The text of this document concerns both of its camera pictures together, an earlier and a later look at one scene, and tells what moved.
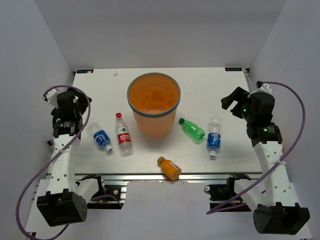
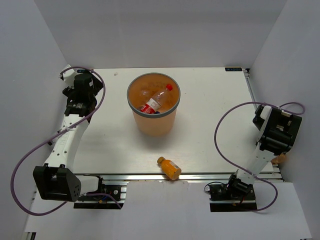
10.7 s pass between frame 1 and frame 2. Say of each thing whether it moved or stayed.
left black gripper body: moved
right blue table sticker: stayed
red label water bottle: moved
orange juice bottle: stayed
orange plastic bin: stayed
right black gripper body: moved
